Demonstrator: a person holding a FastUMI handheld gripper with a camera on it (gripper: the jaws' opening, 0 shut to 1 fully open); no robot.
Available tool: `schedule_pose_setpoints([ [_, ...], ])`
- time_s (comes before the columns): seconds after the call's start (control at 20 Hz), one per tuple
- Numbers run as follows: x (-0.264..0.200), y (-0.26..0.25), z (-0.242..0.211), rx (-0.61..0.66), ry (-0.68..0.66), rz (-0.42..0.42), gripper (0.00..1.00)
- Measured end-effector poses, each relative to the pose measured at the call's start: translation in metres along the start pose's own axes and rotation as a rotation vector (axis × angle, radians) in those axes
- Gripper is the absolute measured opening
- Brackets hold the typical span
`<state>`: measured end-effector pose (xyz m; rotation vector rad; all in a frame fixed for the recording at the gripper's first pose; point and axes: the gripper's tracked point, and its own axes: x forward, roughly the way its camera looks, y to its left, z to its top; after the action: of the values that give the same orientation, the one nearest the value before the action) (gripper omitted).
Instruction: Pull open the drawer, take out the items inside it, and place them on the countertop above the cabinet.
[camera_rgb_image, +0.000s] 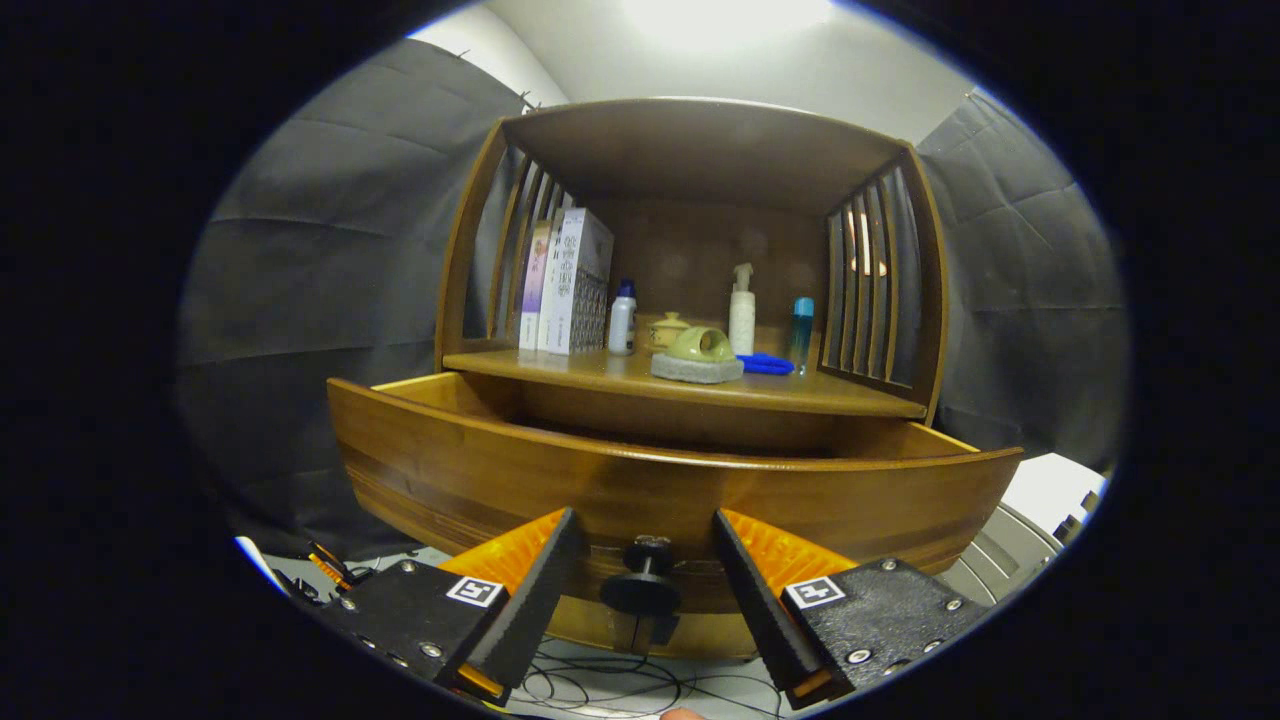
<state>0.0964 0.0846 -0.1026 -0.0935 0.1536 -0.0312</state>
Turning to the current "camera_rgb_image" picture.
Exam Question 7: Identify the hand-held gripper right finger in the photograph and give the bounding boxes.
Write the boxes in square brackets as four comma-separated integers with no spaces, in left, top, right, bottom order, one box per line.
[710,506,993,712]

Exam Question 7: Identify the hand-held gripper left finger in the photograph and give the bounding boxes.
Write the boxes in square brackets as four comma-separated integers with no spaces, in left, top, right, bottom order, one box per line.
[318,505,589,706]

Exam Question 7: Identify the black drawer knob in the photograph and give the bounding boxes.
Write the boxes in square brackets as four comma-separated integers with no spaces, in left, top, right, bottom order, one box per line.
[600,535,683,618]

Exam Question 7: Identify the brown wooden drawer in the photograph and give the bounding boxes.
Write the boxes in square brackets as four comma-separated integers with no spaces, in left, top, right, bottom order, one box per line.
[327,370,1024,616]

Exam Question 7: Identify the green handled grey sponge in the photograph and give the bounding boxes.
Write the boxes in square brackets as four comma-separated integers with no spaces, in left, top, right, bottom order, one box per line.
[650,326,746,385]

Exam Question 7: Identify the wooden countertop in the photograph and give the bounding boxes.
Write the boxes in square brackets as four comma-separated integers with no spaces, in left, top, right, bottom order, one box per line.
[443,345,929,419]

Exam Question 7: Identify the brown wooden cabinet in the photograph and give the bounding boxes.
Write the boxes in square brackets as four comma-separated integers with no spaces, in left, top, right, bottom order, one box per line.
[433,97,949,661]

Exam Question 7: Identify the orange black tool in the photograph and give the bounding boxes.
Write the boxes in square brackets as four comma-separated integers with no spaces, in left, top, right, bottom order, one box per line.
[305,542,353,593]

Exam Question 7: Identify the clear blue bottle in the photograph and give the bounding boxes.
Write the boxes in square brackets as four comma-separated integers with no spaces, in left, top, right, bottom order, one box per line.
[789,297,815,373]

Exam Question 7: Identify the white pump bottle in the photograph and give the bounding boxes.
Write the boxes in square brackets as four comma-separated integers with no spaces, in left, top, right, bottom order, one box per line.
[728,263,757,357]

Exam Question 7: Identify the small white bottle blue cap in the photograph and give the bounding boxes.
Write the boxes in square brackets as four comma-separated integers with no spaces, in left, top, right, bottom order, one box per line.
[608,279,638,356]

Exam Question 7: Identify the beige lidded teacup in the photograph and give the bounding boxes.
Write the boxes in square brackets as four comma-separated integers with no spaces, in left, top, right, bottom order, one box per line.
[648,311,693,353]

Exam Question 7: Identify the pink purple book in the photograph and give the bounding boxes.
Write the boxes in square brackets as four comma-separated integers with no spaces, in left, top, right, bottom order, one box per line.
[518,220,553,351]

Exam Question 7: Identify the white patterned book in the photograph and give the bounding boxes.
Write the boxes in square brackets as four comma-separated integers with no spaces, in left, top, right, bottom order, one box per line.
[538,207,616,356]

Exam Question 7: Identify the wooden cabinet door black handle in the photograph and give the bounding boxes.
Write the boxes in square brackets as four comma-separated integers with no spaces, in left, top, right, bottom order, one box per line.
[612,605,763,661]

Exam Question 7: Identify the dark floor cables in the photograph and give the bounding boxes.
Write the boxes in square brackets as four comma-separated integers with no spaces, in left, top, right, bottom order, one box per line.
[505,640,791,720]

